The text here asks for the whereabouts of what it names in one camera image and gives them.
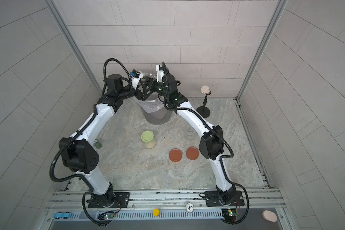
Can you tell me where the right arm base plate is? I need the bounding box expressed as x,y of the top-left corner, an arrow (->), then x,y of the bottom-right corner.
199,190 -> 245,207

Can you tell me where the metal mesh waste bin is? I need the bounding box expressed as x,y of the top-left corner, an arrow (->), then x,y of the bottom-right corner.
137,93 -> 172,125

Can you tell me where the red lidded rice jar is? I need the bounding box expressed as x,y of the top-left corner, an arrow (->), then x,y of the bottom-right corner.
140,72 -> 157,85

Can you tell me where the clear plastic bin liner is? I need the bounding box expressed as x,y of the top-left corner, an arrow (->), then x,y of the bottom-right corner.
135,72 -> 164,114

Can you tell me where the aluminium corner profile right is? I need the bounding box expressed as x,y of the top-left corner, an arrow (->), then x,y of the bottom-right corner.
235,0 -> 288,101

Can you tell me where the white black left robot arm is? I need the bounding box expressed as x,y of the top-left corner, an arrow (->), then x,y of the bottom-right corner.
49,71 -> 160,208

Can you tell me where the aluminium corner profile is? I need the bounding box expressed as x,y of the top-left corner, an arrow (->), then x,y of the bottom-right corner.
44,0 -> 102,95
235,0 -> 288,101

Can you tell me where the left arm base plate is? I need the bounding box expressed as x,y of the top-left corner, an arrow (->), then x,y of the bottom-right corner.
86,192 -> 130,209

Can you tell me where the small green can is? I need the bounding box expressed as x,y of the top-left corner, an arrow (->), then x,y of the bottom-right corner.
94,139 -> 103,149

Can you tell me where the aluminium corner profile left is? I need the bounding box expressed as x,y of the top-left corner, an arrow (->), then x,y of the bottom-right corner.
44,0 -> 102,95

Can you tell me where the black right corrugated cable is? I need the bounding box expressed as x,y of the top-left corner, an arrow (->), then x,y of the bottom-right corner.
160,61 -> 249,225

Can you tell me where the black corrugated cable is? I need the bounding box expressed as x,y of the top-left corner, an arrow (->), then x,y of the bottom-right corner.
160,61 -> 249,225
49,58 -> 133,226

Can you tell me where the yellow round button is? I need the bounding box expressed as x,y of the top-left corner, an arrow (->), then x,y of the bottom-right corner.
152,209 -> 160,217

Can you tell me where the green lidded rice jar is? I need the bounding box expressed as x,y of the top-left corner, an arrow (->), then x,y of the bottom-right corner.
141,130 -> 156,149

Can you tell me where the right circuit board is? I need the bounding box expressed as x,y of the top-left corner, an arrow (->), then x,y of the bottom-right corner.
221,209 -> 240,224

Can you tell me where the left circuit board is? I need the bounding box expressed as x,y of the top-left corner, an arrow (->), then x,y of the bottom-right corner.
97,211 -> 117,220

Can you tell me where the aluminium rail frame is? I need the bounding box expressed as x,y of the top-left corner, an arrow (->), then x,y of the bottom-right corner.
37,188 -> 294,230

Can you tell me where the black left corrugated cable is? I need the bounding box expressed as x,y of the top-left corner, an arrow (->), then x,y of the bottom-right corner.
49,58 -> 133,226

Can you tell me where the red jar lid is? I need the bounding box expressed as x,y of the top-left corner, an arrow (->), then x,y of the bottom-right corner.
169,149 -> 183,163
186,147 -> 199,161

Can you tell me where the black microphone stand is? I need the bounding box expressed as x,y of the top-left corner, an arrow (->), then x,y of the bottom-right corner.
196,94 -> 210,118

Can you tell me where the pink round pad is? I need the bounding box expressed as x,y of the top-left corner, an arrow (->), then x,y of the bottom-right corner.
262,210 -> 278,222

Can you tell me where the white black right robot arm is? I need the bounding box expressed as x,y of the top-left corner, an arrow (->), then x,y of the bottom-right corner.
141,75 -> 244,206

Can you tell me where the circuit board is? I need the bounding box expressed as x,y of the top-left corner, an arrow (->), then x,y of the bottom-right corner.
221,209 -> 240,224
97,211 -> 117,220

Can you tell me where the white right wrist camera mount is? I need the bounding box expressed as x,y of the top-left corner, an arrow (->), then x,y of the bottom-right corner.
156,64 -> 166,82

